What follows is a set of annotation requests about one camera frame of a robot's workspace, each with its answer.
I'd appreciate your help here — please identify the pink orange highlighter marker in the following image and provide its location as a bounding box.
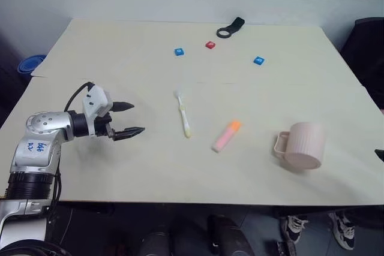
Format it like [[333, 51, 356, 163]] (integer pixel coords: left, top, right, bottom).
[[211, 120, 242, 153]]

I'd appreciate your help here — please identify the pink ribbed cup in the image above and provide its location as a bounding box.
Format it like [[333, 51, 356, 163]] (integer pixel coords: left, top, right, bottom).
[[274, 122, 327, 170]]

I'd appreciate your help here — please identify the black ring holder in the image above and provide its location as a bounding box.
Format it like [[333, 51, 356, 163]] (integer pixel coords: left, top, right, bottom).
[[216, 17, 245, 40]]

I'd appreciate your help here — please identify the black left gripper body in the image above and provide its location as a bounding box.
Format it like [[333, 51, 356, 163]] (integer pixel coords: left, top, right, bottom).
[[94, 113, 116, 140]]

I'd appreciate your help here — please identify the dark rounded robot foot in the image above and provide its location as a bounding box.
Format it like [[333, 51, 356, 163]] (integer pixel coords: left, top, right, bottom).
[[207, 214, 256, 256]]

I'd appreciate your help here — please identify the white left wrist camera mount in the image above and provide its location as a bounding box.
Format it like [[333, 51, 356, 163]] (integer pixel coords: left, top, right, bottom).
[[82, 85, 113, 118]]

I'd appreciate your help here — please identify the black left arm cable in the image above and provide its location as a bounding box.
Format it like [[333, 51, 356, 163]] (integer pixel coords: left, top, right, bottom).
[[64, 82, 94, 112]]

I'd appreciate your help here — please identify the white yellow toothbrush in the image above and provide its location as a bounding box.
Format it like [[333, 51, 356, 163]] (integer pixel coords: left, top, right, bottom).
[[173, 89, 192, 139]]

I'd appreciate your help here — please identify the black white sneaker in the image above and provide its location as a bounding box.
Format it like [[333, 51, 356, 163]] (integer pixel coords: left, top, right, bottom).
[[280, 215, 309, 245], [328, 211, 356, 250]]

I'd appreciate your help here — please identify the black chair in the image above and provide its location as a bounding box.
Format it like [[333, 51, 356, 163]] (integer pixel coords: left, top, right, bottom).
[[339, 17, 384, 110]]

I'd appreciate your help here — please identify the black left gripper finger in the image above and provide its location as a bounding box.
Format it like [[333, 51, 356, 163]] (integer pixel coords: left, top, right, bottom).
[[112, 101, 135, 112], [112, 127, 146, 141]]

